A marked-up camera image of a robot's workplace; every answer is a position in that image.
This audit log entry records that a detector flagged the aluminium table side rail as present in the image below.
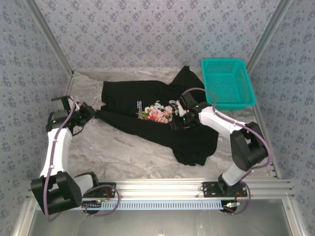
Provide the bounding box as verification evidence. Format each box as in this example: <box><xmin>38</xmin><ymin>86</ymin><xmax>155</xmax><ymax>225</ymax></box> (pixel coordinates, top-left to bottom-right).
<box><xmin>36</xmin><ymin>72</ymin><xmax>76</xmax><ymax>181</ymax></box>
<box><xmin>246</xmin><ymin>65</ymin><xmax>283</xmax><ymax>179</ymax></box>

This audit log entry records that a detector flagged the black controller board with LED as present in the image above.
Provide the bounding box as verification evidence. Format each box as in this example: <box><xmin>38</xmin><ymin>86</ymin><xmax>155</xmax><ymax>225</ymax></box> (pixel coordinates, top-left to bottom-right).
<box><xmin>222</xmin><ymin>200</ymin><xmax>241</xmax><ymax>212</ymax></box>
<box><xmin>82</xmin><ymin>200</ymin><xmax>102</xmax><ymax>210</ymax></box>

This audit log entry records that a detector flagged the grey metal lower panel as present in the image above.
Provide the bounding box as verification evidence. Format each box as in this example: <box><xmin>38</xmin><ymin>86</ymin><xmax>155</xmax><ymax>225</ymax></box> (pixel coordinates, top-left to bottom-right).
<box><xmin>29</xmin><ymin>210</ymin><xmax>296</xmax><ymax>236</ymax></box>

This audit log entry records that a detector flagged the aluminium mounting rail beam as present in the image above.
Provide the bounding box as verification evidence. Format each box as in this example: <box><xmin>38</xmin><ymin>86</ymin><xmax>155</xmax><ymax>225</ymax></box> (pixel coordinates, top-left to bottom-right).
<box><xmin>26</xmin><ymin>178</ymin><xmax>295</xmax><ymax>199</ymax></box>

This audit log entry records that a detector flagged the aluminium frame leg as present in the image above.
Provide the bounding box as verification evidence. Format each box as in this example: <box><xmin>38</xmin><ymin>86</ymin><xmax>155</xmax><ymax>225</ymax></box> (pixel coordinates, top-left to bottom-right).
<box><xmin>282</xmin><ymin>198</ymin><xmax>306</xmax><ymax>236</ymax></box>
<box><xmin>12</xmin><ymin>198</ymin><xmax>37</xmax><ymax>236</ymax></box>

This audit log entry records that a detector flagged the black printed t-shirt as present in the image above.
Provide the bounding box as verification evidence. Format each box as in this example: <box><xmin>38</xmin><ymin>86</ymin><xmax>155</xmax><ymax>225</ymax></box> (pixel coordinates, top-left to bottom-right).
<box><xmin>94</xmin><ymin>65</ymin><xmax>219</xmax><ymax>167</ymax></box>

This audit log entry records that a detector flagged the aluminium table end rail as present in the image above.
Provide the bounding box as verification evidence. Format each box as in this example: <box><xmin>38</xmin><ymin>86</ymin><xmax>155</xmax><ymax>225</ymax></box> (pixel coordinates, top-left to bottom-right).
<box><xmin>73</xmin><ymin>69</ymin><xmax>203</xmax><ymax>73</ymax></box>

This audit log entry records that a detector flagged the grey slotted cable duct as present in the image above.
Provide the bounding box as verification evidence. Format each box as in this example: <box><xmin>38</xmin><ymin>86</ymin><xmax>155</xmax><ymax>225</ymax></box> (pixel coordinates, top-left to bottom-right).
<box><xmin>36</xmin><ymin>199</ymin><xmax>223</xmax><ymax>211</ymax></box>

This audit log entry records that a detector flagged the aluminium frame post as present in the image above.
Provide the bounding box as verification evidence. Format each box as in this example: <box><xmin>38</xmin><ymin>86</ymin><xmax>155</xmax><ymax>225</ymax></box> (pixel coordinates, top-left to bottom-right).
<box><xmin>247</xmin><ymin>0</ymin><xmax>295</xmax><ymax>68</ymax></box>
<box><xmin>24</xmin><ymin>0</ymin><xmax>75</xmax><ymax>77</ymax></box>

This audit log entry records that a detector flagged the teal plastic mesh basket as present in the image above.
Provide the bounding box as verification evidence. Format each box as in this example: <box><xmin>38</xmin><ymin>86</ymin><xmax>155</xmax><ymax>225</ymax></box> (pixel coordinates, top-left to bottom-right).
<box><xmin>201</xmin><ymin>58</ymin><xmax>256</xmax><ymax>111</ymax></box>

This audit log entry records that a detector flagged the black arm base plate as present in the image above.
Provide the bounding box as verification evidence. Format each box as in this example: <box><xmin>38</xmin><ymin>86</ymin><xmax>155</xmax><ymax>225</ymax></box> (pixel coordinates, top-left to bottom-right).
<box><xmin>71</xmin><ymin>181</ymin><xmax>117</xmax><ymax>199</ymax></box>
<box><xmin>202</xmin><ymin>181</ymin><xmax>248</xmax><ymax>198</ymax></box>

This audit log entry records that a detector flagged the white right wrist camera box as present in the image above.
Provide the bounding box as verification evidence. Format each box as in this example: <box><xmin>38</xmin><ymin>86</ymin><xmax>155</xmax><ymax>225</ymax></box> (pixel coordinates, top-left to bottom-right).
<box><xmin>175</xmin><ymin>102</ymin><xmax>188</xmax><ymax>118</ymax></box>

